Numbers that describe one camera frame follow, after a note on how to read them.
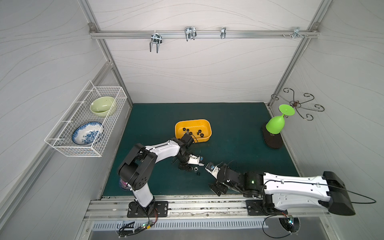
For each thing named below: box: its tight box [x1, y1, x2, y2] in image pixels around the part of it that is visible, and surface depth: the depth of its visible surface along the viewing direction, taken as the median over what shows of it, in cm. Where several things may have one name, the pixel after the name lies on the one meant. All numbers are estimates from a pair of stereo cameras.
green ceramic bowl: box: [89, 96, 115, 117], surface depth 72 cm
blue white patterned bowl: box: [71, 121, 104, 146], surface depth 64 cm
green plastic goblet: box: [265, 104, 296, 135], surface depth 81 cm
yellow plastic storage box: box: [175, 119, 212, 143], surface depth 106 cm
